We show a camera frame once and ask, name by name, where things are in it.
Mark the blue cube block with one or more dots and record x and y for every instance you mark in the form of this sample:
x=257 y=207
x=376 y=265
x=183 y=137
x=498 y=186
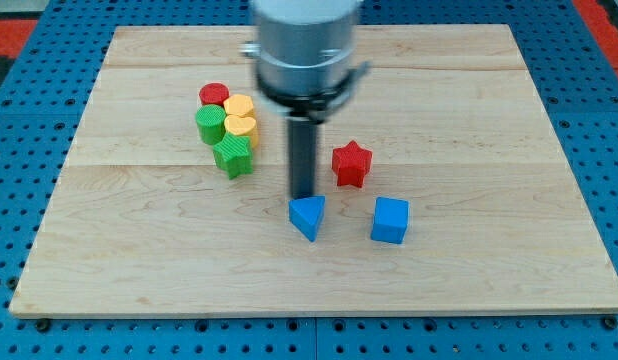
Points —
x=390 y=220

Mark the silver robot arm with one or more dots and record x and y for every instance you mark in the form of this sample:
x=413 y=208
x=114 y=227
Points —
x=303 y=52

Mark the red star block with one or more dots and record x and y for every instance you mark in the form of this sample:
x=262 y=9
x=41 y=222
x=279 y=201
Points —
x=351 y=163

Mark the green star block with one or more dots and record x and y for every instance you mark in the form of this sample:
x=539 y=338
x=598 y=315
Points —
x=233 y=154

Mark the blue triangle block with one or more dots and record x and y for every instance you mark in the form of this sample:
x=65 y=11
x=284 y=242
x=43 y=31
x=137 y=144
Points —
x=307 y=214

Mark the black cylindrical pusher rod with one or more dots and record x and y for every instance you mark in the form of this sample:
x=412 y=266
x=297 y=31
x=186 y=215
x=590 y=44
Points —
x=301 y=150

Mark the yellow heart block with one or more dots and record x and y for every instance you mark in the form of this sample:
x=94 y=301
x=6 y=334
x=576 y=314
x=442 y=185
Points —
x=243 y=126

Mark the yellow hexagon block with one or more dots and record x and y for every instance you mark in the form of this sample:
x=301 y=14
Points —
x=239 y=105

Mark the green cylinder block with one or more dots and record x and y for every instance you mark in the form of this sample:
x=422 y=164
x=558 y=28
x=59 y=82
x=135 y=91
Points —
x=210 y=123

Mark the red cylinder block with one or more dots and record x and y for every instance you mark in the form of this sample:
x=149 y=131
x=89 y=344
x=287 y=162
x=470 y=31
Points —
x=214 y=93

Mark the light wooden board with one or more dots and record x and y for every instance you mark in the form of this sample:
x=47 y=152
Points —
x=142 y=224

